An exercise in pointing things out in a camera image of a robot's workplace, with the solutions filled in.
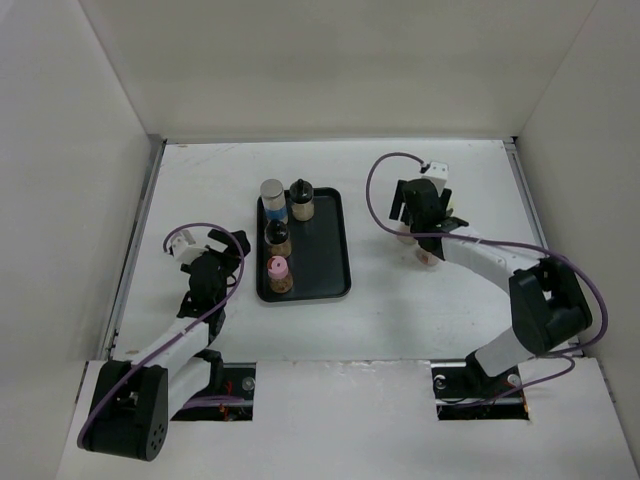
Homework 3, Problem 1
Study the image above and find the black round cap spice bottle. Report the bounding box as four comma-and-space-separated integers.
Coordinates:
264, 219, 292, 258

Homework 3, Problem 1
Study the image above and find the silver lid blue label jar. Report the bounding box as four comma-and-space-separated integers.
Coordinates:
260, 179, 288, 224

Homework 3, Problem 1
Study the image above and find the pink cap spice bottle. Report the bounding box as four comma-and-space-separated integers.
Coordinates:
267, 256, 293, 294

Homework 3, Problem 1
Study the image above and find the black knob cap spice bottle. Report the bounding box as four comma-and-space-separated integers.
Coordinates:
289, 178, 315, 222

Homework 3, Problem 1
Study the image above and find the black flip cap spice bottle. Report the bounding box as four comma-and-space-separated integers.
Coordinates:
396, 223, 417, 246

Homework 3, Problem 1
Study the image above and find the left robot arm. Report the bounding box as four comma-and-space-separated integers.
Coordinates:
76, 223, 251, 462

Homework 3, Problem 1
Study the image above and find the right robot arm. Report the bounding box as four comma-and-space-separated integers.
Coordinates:
389, 178, 592, 396

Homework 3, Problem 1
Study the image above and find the red label clear lid jar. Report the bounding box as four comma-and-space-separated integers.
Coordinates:
416, 249, 441, 268

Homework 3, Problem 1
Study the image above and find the black rectangular plastic tray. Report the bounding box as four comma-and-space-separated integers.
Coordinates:
255, 187, 351, 303

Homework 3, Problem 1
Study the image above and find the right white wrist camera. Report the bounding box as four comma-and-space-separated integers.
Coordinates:
420, 161, 449, 194

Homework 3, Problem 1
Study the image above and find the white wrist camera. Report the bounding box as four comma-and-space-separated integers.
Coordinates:
420, 161, 449, 194
169, 229, 205, 265

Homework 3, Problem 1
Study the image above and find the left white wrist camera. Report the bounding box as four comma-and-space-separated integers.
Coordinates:
169, 229, 205, 265

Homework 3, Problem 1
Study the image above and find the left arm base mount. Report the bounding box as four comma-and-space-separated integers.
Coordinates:
172, 350, 257, 422

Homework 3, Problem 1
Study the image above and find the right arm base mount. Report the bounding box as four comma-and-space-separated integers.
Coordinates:
430, 359, 529, 421

